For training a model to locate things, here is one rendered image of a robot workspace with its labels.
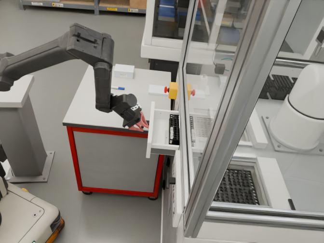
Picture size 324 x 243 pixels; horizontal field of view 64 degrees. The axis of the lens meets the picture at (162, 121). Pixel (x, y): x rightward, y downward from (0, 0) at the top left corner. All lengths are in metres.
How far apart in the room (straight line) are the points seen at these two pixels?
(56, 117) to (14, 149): 0.76
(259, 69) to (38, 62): 0.60
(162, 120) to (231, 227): 0.71
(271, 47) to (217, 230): 0.59
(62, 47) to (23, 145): 1.33
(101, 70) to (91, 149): 0.94
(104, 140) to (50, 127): 1.14
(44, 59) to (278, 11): 0.60
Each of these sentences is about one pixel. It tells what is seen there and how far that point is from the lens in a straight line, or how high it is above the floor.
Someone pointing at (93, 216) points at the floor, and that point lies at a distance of 1.99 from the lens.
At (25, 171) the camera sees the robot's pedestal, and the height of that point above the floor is 0.07.
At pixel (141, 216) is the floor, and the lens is 1.97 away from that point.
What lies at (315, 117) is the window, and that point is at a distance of 0.58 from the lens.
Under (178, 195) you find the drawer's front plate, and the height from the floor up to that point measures 0.93.
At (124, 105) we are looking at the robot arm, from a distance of 1.08.
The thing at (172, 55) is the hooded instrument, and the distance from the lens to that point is 1.94.
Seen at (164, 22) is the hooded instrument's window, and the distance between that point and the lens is 1.86.
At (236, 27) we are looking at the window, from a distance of 0.60.
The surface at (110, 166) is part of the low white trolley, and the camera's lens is 1.72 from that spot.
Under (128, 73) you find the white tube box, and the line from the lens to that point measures 1.78.
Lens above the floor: 1.75
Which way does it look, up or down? 42 degrees down
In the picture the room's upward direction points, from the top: 8 degrees clockwise
